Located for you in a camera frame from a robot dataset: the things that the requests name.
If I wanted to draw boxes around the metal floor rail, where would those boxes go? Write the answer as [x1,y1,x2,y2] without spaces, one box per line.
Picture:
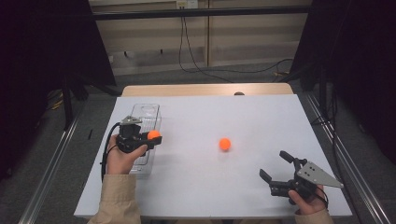
[18,115,82,224]
[304,92,391,224]

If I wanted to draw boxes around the yellow floor cable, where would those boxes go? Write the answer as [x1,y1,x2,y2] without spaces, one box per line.
[46,90,64,111]

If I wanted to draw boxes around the person's left hand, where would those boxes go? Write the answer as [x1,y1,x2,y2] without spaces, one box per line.
[106,133,149,175]

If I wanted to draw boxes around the white table board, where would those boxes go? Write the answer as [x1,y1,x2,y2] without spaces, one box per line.
[74,93,353,218]

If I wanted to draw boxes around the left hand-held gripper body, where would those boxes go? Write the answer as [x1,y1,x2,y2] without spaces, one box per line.
[116,115,150,154]

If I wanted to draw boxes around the clear plastic box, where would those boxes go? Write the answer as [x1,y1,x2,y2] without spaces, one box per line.
[129,103,163,180]

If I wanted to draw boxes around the hand-held gripper black cable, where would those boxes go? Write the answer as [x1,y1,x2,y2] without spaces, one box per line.
[100,121,121,183]
[316,185,330,209]

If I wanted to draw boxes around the left hand-held gripper black cable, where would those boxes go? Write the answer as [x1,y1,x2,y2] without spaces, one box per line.
[100,121,121,183]

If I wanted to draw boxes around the right hand-held gripper black cable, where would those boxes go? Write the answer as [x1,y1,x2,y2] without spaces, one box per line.
[316,185,330,209]

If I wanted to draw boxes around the black horizontal bar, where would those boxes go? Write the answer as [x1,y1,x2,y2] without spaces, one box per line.
[92,6,312,21]

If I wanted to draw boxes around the black metal stand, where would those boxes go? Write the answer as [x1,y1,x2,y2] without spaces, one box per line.
[60,74,92,132]

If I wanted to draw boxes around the person's right hand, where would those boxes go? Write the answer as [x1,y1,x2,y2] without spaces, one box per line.
[288,184,329,216]

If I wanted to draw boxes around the orange ball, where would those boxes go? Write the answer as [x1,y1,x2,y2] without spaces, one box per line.
[147,129,162,141]
[218,137,233,152]

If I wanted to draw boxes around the white wall socket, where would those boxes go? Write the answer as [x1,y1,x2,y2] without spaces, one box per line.
[176,0,199,9]

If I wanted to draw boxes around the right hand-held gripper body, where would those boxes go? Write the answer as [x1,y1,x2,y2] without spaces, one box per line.
[268,158,345,205]

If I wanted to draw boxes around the dark curtain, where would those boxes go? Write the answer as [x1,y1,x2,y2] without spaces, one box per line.
[0,0,118,181]
[290,0,396,166]

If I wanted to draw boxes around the black wall cable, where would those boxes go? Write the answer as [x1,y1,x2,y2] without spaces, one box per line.
[182,16,295,75]
[177,16,233,84]

